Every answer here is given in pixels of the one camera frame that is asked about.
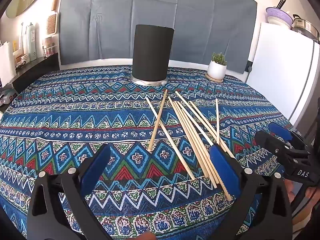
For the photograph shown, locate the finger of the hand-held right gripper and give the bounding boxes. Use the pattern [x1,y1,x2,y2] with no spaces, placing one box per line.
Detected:
[254,131,294,161]
[269,122,311,153]

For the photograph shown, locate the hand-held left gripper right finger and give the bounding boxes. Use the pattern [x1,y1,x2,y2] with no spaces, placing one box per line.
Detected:
[209,145,293,240]

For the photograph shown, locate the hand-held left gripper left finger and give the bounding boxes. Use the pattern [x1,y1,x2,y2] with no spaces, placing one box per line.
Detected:
[27,144,113,240]

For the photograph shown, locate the bunch of wooden chopsticks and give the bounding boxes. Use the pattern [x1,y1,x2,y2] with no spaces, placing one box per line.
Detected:
[146,89,236,202]

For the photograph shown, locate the black cylindrical utensil holder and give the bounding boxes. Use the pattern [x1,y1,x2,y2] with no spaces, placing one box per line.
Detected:
[130,24,175,85]

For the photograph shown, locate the person's right hand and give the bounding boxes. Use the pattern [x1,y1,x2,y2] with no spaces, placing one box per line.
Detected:
[285,179,320,230]

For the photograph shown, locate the blue patterned tablecloth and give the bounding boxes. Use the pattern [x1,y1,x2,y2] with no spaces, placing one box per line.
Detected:
[0,64,308,240]

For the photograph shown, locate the white refrigerator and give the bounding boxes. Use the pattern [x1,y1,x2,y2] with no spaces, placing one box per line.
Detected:
[246,22,320,135]

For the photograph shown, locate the round wooden coaster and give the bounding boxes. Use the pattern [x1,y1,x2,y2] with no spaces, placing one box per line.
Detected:
[206,73,224,83]

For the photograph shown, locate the succulent in white pot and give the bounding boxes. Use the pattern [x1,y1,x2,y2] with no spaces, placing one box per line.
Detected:
[207,52,227,80]

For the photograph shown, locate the metal pot with lid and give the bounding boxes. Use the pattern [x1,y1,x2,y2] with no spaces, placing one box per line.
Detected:
[291,14,320,40]

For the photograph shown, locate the white bowl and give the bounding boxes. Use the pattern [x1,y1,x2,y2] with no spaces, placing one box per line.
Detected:
[267,16,292,29]

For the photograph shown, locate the pink printed packet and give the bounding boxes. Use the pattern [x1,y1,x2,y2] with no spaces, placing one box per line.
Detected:
[0,89,18,105]

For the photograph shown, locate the black side shelf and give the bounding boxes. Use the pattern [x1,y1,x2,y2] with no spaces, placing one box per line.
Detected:
[11,54,60,94]

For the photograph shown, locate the purple colander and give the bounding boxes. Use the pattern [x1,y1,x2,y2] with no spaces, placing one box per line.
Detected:
[265,7,293,28]

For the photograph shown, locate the pink cosmetic jar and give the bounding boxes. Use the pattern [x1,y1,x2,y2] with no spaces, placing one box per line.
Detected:
[42,37,57,58]

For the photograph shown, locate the white spray bottle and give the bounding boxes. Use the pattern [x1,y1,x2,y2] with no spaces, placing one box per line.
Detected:
[26,22,37,62]

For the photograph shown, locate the wooden paddle hairbrush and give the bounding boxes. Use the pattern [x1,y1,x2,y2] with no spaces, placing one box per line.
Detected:
[46,12,58,36]

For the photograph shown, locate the grey wall cloth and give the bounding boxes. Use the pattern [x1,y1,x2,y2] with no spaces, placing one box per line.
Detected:
[58,0,258,74]

